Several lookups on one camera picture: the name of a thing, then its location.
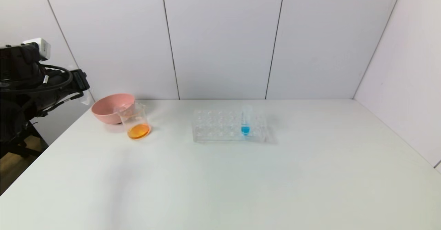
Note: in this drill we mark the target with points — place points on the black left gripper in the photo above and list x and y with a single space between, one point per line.
80 79

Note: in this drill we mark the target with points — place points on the orange and black left arm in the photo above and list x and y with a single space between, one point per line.
13 71

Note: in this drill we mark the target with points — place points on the clear glass beaker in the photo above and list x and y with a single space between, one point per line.
138 130

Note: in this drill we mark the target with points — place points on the clear acrylic test tube rack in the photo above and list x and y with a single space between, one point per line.
213 130

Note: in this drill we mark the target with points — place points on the test tube with blue pigment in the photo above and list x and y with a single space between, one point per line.
245 130

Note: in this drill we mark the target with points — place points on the pink bowl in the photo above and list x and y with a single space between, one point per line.
108 109

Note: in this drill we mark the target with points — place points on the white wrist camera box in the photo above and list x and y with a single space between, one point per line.
43 47

